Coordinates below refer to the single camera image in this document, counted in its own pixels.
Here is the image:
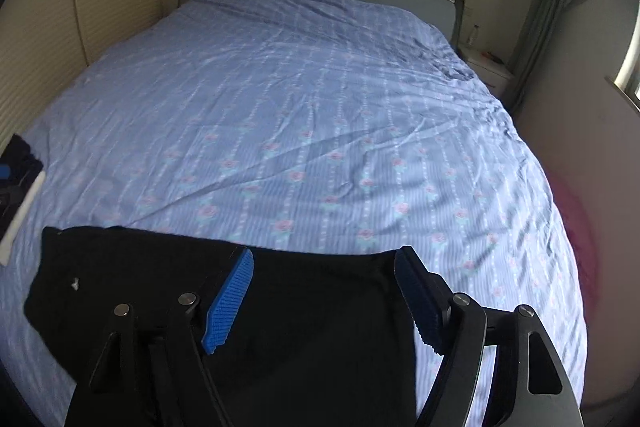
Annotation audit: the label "black pants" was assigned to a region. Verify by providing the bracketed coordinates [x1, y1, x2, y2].
[24, 227, 416, 426]

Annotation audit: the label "stack of folded black clothes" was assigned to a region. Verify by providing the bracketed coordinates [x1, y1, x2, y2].
[0, 134, 43, 235]

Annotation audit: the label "white folded cloth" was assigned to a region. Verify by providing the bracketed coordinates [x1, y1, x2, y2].
[0, 170, 46, 267]

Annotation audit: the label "pink blanket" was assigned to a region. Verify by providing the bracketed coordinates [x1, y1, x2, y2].
[547, 172, 600, 317]

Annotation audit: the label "blue floral bed sheet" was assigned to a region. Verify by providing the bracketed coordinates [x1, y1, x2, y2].
[1, 0, 588, 426]

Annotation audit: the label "cream louvered wardrobe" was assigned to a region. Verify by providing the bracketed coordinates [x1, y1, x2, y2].
[1, 0, 163, 141]

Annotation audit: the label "white nightstand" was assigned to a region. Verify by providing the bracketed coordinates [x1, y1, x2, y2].
[459, 46, 513, 98]

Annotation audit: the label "clear bottle on nightstand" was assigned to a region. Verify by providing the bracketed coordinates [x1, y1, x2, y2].
[466, 24, 480, 48]

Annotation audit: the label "window with bars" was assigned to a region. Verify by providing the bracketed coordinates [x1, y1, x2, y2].
[605, 0, 639, 113]

